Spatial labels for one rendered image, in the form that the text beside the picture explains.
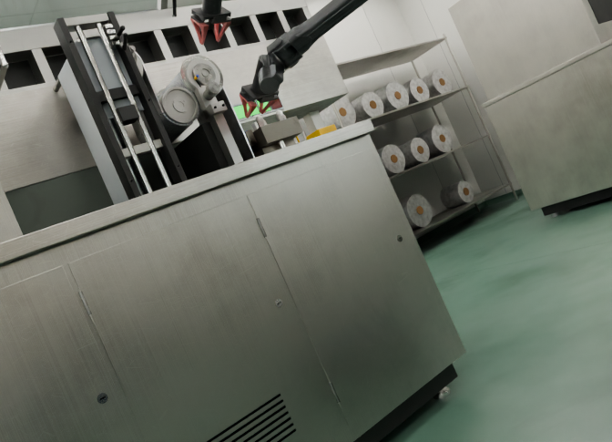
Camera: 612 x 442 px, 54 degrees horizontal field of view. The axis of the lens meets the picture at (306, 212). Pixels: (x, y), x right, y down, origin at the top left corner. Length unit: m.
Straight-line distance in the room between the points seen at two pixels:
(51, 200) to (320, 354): 0.99
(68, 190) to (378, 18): 5.25
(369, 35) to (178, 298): 5.47
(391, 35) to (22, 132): 5.30
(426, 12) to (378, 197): 5.23
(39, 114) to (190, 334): 1.00
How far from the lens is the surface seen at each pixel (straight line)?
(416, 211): 5.52
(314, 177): 1.74
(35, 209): 2.04
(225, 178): 1.56
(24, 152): 2.09
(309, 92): 2.65
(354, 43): 6.48
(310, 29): 1.74
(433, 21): 6.94
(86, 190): 2.09
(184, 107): 1.93
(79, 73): 1.72
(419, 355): 1.86
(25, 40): 2.26
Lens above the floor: 0.69
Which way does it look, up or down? 1 degrees up
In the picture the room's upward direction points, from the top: 24 degrees counter-clockwise
